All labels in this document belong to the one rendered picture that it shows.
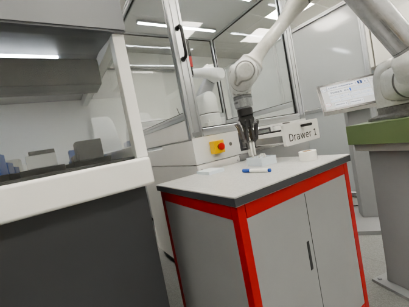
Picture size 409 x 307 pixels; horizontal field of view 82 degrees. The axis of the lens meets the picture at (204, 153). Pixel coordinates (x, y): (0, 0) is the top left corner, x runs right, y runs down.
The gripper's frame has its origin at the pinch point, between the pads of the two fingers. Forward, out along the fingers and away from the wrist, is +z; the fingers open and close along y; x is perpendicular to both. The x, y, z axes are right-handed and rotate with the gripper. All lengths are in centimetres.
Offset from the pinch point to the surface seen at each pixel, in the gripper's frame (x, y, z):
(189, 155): -25.4, 24.1, -1.8
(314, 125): 2.1, -40.8, -5.1
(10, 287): 14, 99, 23
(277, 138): 0.6, -15.8, -2.5
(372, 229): -20, -104, 81
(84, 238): 9, 78, 17
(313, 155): 26.8, -11.4, 5.5
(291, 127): 5.9, -21.5, -6.6
